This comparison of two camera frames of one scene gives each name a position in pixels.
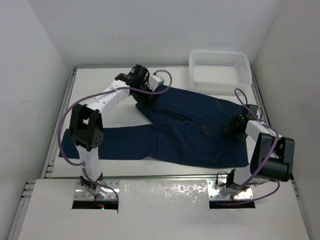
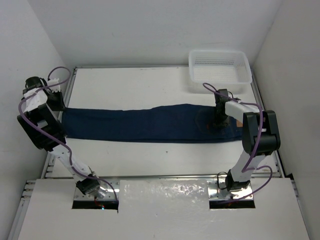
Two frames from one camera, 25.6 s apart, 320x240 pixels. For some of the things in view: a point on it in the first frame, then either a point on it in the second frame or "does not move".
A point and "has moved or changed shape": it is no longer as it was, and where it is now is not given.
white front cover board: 162,210 does not move
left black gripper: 145,102 -> 61,105
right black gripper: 230,127 -> 222,124
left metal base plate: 100,193 does not move
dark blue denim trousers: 178,127 has moved or changed shape
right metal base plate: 218,190 does not move
